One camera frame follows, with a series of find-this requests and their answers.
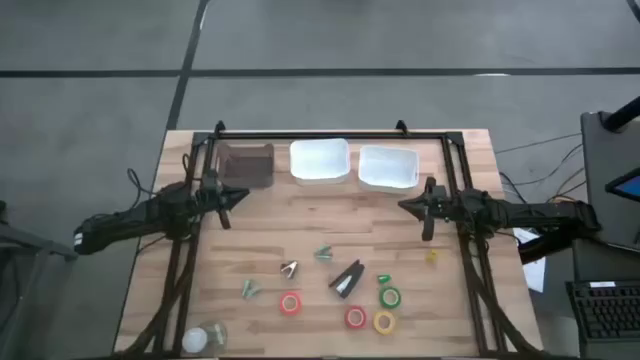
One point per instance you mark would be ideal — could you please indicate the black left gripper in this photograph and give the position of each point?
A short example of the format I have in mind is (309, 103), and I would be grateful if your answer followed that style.
(212, 189)

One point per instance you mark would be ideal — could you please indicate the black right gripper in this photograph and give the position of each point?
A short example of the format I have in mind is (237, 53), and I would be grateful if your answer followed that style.
(436, 206)

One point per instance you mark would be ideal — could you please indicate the yellow staple remover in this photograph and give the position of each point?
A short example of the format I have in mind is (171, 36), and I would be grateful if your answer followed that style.
(431, 257)

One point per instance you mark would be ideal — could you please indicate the small green staple remover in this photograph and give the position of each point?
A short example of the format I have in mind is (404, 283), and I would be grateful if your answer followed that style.
(383, 278)

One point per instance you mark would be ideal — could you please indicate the black staple remover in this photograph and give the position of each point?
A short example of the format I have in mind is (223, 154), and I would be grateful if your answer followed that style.
(289, 270)

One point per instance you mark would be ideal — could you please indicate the pale green staple remover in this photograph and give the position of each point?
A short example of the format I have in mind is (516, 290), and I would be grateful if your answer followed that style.
(250, 289)

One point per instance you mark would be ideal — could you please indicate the green tape roll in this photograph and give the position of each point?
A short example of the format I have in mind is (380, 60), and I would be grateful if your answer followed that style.
(382, 297)

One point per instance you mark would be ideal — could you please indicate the teal staple remover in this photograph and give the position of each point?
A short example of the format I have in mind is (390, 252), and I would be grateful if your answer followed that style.
(324, 254)

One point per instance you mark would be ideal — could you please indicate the orange tape roll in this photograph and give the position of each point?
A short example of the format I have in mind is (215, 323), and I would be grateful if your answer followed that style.
(283, 303)

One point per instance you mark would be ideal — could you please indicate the yellow tape roll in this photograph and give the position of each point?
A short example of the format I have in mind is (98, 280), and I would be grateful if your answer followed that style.
(376, 323)

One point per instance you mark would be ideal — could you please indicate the red tape roll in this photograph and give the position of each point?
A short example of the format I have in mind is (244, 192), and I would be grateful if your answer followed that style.
(347, 317)

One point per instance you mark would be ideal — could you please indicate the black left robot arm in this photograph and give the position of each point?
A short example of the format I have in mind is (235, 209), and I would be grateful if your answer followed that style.
(125, 217)

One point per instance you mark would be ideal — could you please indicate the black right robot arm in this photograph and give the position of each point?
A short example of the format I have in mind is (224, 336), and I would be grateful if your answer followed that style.
(525, 212)

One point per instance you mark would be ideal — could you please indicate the dark translucent plastic bin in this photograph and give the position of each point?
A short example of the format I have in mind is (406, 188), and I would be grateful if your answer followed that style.
(247, 167)

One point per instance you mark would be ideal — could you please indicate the white plastic bin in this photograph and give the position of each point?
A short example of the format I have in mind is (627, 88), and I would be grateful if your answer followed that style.
(389, 169)
(320, 161)

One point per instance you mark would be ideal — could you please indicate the white paper sheet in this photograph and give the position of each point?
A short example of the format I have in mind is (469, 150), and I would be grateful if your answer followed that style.
(534, 270)

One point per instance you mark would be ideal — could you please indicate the white light bulb on base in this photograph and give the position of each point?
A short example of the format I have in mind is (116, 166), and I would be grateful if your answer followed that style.
(195, 340)

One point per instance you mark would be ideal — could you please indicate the grey desk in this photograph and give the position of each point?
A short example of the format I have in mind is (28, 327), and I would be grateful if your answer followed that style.
(602, 200)

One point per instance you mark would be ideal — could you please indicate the grey cart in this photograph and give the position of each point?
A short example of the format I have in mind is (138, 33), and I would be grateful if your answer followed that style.
(30, 250)

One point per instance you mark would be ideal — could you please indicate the black tablet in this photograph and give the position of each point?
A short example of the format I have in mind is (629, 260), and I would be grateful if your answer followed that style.
(627, 187)

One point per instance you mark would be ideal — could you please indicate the black keyboard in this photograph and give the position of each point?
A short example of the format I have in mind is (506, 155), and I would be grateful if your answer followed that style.
(607, 312)

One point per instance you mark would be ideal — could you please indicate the black pole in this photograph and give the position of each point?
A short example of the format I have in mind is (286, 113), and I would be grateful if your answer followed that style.
(625, 114)

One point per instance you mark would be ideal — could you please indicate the black metal frame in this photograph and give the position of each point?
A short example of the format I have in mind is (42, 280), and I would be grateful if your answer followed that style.
(325, 135)

